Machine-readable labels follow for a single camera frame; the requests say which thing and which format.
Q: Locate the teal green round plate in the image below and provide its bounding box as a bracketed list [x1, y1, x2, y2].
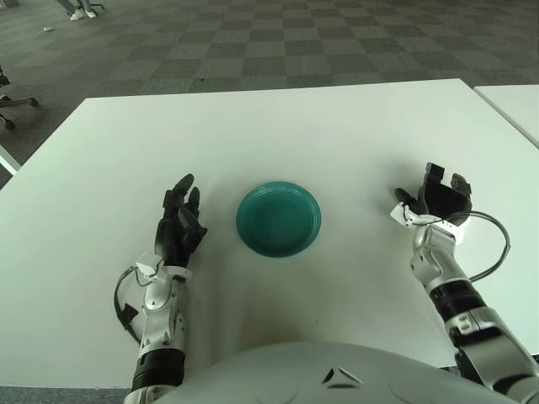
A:
[235, 180, 323, 258]

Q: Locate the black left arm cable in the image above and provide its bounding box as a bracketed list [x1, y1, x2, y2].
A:
[112, 268, 142, 344]

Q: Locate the black office chair base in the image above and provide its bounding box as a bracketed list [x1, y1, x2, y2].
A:
[0, 62, 40, 130]

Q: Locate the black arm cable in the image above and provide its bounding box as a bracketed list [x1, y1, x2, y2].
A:
[446, 210, 511, 282]
[112, 268, 142, 344]

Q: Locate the white rectangular table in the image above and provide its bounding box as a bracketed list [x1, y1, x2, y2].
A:
[473, 83, 539, 148]
[0, 142, 22, 174]

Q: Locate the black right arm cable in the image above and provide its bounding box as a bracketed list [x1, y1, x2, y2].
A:
[446, 210, 511, 282]

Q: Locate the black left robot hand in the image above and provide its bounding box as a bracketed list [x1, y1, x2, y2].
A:
[153, 173, 209, 268]

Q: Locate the grey robot torso shell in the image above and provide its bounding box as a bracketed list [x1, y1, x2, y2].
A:
[155, 340, 523, 404]

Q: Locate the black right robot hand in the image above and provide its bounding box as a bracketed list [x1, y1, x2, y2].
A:
[394, 162, 473, 220]

